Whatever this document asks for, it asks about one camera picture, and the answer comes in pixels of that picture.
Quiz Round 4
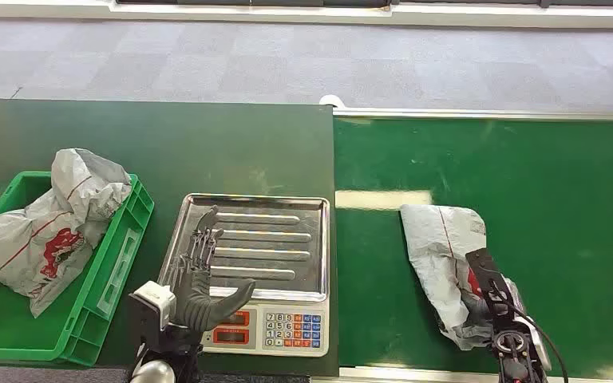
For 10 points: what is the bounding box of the green conveyor belt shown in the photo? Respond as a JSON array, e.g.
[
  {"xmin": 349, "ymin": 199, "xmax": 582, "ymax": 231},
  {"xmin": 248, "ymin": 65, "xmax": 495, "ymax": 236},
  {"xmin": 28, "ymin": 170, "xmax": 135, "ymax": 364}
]
[{"xmin": 334, "ymin": 116, "xmax": 613, "ymax": 381}]

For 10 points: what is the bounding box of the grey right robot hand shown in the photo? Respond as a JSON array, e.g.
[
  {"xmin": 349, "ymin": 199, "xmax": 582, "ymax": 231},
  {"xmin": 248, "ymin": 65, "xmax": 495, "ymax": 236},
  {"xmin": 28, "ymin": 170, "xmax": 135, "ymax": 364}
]
[{"xmin": 460, "ymin": 287, "xmax": 498, "ymax": 331}]

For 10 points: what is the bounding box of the large white red-printed courier bag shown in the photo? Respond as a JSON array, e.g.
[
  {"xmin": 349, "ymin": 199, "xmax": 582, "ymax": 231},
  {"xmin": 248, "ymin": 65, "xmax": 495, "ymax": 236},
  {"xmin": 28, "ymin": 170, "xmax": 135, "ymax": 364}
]
[{"xmin": 0, "ymin": 148, "xmax": 133, "ymax": 318}]

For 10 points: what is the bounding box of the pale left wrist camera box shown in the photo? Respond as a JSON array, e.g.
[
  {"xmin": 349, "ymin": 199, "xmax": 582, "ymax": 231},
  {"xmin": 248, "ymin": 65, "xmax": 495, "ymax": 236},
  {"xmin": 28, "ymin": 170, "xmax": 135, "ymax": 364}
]
[{"xmin": 133, "ymin": 280, "xmax": 177, "ymax": 330}]

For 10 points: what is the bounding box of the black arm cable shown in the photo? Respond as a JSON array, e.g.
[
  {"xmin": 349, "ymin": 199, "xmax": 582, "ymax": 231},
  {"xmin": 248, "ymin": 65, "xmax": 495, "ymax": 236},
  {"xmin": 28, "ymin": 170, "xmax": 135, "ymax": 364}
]
[{"xmin": 488, "ymin": 280, "xmax": 571, "ymax": 383}]

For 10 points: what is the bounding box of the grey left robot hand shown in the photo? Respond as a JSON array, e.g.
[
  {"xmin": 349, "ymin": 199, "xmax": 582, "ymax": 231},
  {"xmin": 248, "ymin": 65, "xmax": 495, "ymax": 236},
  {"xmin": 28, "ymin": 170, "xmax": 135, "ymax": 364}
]
[{"xmin": 166, "ymin": 204, "xmax": 257, "ymax": 334}]

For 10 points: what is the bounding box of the green plastic crate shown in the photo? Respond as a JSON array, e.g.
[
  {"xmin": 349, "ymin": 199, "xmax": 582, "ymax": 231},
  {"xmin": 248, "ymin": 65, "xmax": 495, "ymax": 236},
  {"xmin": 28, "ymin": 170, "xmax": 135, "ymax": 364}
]
[{"xmin": 0, "ymin": 170, "xmax": 156, "ymax": 369}]

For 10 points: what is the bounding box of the steel scale tray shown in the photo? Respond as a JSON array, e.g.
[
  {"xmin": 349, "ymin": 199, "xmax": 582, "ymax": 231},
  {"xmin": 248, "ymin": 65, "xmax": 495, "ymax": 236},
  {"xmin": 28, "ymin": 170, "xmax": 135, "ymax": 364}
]
[{"xmin": 157, "ymin": 193, "xmax": 332, "ymax": 304}]

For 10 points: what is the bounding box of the white electronic scale base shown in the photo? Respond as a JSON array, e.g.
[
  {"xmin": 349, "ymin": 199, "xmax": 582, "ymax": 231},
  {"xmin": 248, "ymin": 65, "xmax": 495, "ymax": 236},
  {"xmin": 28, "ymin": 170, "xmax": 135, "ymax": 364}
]
[{"xmin": 200, "ymin": 286, "xmax": 330, "ymax": 359}]

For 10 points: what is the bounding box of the aluminium conveyor frame rail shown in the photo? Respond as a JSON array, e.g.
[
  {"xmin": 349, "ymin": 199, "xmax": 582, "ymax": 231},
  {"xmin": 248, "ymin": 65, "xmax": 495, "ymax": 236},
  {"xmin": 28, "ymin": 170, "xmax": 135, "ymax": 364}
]
[
  {"xmin": 311, "ymin": 366, "xmax": 503, "ymax": 383},
  {"xmin": 333, "ymin": 108, "xmax": 613, "ymax": 123}
]

